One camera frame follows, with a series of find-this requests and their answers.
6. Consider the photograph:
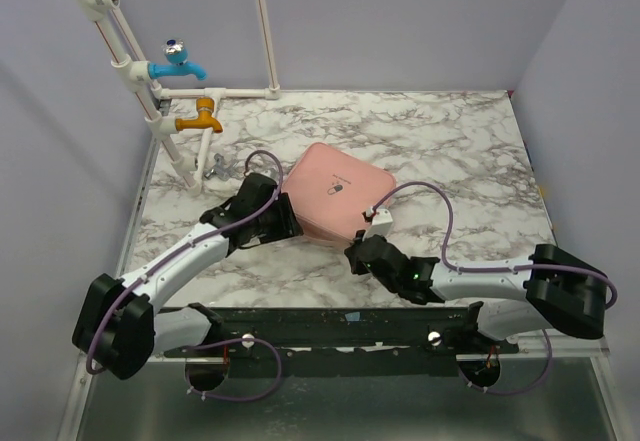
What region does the white pvc pipe frame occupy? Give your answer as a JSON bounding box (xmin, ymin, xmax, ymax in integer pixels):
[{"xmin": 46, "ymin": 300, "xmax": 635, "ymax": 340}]
[{"xmin": 76, "ymin": 0, "xmax": 281, "ymax": 196}]

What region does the orange faucet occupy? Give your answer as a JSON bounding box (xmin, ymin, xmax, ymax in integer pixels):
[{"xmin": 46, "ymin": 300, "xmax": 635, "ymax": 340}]
[{"xmin": 175, "ymin": 97, "xmax": 223, "ymax": 134}]

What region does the pink medicine kit case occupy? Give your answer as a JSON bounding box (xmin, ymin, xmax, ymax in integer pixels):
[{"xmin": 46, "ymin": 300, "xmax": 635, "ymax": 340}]
[{"xmin": 282, "ymin": 142, "xmax": 396, "ymax": 248}]

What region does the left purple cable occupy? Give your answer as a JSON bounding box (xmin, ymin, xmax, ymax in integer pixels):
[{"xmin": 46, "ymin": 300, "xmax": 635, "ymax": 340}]
[{"xmin": 85, "ymin": 150, "xmax": 283, "ymax": 404}]

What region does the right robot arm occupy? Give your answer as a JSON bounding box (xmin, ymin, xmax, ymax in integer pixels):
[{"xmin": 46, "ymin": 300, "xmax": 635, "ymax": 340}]
[{"xmin": 344, "ymin": 235, "xmax": 615, "ymax": 353}]

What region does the blue faucet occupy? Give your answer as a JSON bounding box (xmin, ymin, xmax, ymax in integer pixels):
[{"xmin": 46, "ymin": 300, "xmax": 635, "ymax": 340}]
[{"xmin": 148, "ymin": 38, "xmax": 207, "ymax": 80}]

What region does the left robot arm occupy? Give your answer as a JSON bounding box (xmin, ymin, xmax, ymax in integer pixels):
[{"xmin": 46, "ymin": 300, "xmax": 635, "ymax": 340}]
[{"xmin": 72, "ymin": 173, "xmax": 303, "ymax": 380}]

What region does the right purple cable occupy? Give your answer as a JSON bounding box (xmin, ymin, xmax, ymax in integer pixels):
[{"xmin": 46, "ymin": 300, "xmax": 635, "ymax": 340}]
[{"xmin": 361, "ymin": 181, "xmax": 619, "ymax": 396}]

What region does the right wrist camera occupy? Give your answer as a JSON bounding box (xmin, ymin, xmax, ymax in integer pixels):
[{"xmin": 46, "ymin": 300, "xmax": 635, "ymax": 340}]
[{"xmin": 355, "ymin": 207, "xmax": 393, "ymax": 240}]

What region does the chrome faucet valve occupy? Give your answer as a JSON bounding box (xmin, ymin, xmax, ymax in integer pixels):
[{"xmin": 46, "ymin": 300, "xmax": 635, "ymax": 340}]
[{"xmin": 203, "ymin": 153, "xmax": 238, "ymax": 181}]

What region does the purple cable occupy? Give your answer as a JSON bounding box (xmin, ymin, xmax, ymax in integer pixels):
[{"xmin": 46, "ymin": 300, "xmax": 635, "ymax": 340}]
[
  {"xmin": 85, "ymin": 150, "xmax": 283, "ymax": 404},
  {"xmin": 361, "ymin": 181, "xmax": 619, "ymax": 396}
]

